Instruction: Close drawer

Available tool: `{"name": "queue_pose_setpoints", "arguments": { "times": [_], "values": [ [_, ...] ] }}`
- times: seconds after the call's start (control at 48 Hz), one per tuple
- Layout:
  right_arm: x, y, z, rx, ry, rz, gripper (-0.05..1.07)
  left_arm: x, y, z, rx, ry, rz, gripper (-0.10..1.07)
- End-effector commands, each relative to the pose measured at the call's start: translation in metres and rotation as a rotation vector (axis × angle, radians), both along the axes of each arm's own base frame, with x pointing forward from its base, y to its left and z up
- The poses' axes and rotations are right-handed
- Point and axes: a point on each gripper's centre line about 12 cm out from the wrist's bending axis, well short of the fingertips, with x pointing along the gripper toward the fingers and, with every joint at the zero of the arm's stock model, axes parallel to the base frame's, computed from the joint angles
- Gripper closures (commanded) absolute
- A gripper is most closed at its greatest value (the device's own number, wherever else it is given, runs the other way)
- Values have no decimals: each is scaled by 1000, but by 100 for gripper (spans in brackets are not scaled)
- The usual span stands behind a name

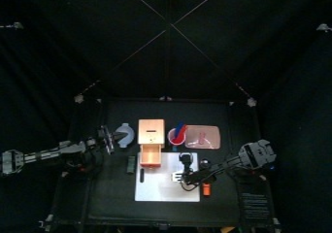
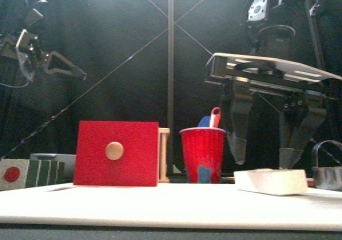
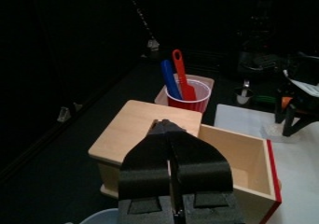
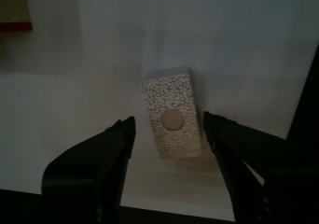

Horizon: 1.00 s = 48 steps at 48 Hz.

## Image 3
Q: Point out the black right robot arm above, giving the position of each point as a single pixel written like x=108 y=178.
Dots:
x=266 y=59

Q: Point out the white cutting board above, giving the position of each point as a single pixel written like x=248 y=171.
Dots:
x=245 y=118

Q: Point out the dark green ridged block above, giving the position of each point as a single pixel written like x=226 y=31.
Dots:
x=104 y=216

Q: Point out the grey metal frame bracket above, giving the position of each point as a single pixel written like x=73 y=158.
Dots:
x=65 y=114

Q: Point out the blue plastic spatula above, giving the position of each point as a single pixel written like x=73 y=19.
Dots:
x=169 y=75

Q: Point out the pink plastic container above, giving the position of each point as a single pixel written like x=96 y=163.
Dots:
x=206 y=80

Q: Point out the light wooden drawer cabinet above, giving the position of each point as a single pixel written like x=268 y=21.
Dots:
x=125 y=131

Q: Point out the red plastic spatula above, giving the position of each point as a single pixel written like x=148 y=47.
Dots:
x=180 y=66

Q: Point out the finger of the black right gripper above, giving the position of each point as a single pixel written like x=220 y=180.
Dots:
x=293 y=123
x=280 y=114

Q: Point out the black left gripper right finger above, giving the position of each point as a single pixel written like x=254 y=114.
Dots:
x=204 y=171

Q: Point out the wooden drawer with red front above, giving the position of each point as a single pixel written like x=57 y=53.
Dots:
x=249 y=159

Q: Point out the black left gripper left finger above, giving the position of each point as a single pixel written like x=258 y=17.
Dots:
x=144 y=171

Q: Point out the red plastic cup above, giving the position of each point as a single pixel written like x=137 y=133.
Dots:
x=196 y=104

